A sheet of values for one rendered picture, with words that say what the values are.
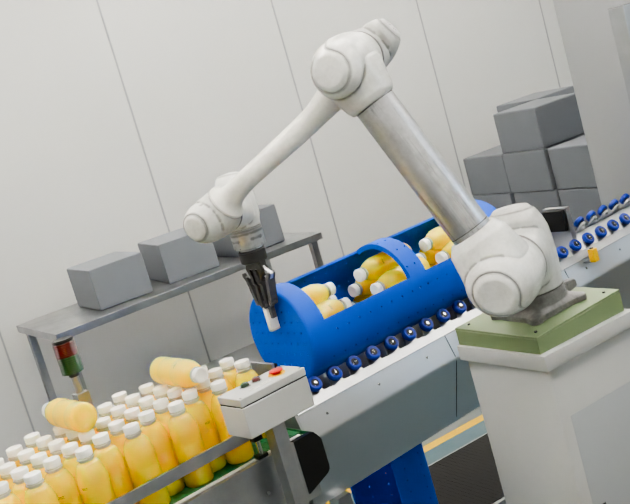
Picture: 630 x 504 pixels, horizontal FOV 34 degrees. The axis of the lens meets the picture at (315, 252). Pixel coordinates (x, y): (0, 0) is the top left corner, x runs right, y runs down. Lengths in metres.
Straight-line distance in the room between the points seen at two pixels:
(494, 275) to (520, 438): 0.53
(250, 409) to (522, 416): 0.68
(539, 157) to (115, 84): 2.60
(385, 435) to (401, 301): 0.39
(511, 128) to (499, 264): 4.33
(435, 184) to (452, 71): 5.26
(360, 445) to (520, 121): 3.89
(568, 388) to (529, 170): 4.14
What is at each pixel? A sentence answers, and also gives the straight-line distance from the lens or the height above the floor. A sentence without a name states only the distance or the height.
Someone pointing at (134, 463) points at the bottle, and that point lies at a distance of 2.47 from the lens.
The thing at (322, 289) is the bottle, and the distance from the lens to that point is 2.94.
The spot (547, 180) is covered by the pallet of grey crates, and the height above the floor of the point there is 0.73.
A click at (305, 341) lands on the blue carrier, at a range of 2.80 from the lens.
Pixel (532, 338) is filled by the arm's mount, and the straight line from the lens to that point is 2.48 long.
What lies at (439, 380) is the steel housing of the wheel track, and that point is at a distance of 3.12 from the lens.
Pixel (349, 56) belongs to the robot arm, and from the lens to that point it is 2.31.
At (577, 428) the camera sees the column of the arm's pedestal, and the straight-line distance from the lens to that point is 2.58.
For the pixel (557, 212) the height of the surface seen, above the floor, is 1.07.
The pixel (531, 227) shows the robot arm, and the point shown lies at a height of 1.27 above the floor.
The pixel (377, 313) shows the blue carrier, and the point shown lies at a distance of 2.92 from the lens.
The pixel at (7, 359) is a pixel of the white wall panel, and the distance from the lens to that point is 6.05.
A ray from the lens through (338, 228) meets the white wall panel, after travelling 6.92.
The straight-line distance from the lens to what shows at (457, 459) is 4.22.
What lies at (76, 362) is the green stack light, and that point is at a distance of 2.95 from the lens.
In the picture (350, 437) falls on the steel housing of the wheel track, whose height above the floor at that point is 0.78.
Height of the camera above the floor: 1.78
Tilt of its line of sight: 10 degrees down
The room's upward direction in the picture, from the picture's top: 16 degrees counter-clockwise
